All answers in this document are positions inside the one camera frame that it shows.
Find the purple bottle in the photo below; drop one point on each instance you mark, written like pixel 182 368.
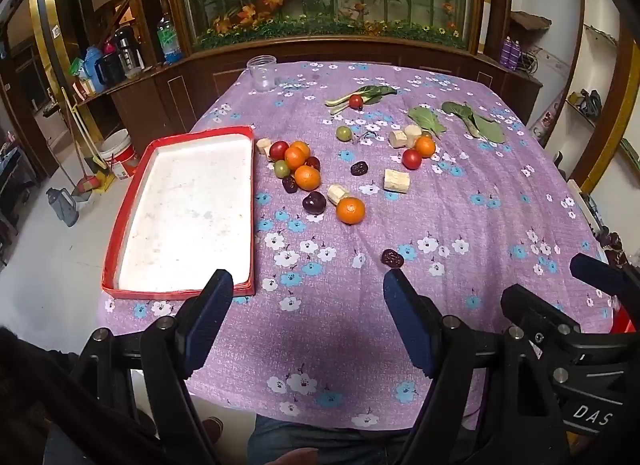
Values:
pixel 507 52
pixel 517 54

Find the dark purple plum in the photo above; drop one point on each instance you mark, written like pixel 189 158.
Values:
pixel 313 202

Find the red-capped flask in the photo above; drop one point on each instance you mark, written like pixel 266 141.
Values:
pixel 108 47

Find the purple floral tablecloth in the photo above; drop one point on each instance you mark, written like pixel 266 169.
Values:
pixel 325 295

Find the small red tomato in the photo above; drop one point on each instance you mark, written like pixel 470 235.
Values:
pixel 355 101

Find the person's brown shoe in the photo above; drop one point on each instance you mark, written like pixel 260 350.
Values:
pixel 212 429

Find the green packet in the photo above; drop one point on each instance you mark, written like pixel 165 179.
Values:
pixel 77 67

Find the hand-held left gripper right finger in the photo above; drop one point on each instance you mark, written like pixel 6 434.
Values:
pixel 410 320

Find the black kettle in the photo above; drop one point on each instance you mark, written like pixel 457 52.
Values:
pixel 109 70

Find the dark bag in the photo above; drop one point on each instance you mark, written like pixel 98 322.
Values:
pixel 590 100

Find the clear plastic cup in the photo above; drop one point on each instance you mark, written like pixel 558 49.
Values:
pixel 261 72

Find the grey thermos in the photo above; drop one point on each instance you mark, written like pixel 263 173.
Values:
pixel 62 205

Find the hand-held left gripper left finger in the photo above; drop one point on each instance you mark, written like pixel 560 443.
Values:
pixel 210 317

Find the person's jeans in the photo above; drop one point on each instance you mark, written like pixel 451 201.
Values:
pixel 325 445

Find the red and white tray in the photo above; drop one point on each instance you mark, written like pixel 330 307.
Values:
pixel 190 215

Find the bare grape stem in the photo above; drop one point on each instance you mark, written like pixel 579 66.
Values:
pixel 367 136

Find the black steel thermos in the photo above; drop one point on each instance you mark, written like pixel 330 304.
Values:
pixel 126 47

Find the blue thermos jug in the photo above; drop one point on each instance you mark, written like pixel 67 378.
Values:
pixel 93 65

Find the brown wood piece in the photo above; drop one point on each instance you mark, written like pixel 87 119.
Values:
pixel 530 20

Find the white plastic bucket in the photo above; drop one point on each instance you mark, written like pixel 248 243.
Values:
pixel 117 152

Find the green-label plastic bottle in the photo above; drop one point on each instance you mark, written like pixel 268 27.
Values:
pixel 168 42

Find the broom with colourful bristles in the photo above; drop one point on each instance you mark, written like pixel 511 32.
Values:
pixel 87 185

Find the green bok choy leaf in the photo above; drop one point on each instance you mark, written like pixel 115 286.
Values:
pixel 490 130
pixel 457 111
pixel 425 120

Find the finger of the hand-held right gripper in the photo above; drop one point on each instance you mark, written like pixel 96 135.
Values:
pixel 600 275
pixel 535 307

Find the bok choy stalk with leaf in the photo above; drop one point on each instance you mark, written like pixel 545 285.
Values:
pixel 340 106
pixel 377 91

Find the banana slice pieces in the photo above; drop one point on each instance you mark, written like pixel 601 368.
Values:
pixel 263 146

